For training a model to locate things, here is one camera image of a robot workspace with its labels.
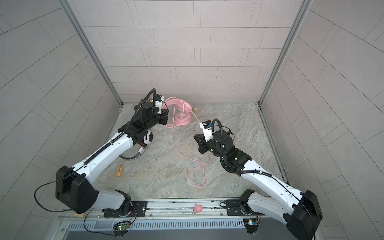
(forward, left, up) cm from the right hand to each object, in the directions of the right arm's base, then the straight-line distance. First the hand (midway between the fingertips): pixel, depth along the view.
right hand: (194, 138), depth 71 cm
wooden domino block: (-6, +42, -19) cm, 47 cm away
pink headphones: (+16, +5, +4) cm, 17 cm away
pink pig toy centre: (-26, 0, -21) cm, 34 cm away
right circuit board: (-33, -24, -24) cm, 48 cm away
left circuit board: (-31, +34, -19) cm, 50 cm away
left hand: (+16, +11, +6) cm, 20 cm away
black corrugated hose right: (-16, -10, +7) cm, 20 cm away
